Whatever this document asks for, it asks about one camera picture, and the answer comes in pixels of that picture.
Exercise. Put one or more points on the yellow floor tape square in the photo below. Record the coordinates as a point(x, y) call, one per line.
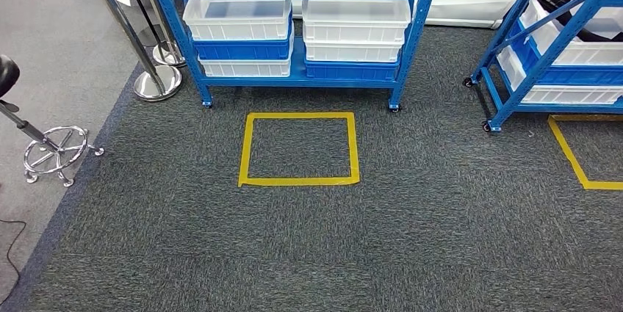
point(245, 149)
point(567, 154)

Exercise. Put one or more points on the black stool with chrome base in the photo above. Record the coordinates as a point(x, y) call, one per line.
point(53, 151)

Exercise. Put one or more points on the chrome stanchion post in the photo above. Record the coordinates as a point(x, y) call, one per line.
point(168, 56)
point(158, 86)

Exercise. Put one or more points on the white plastic storage bin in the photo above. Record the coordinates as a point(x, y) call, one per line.
point(589, 54)
point(569, 96)
point(246, 69)
point(238, 30)
point(353, 53)
point(355, 30)

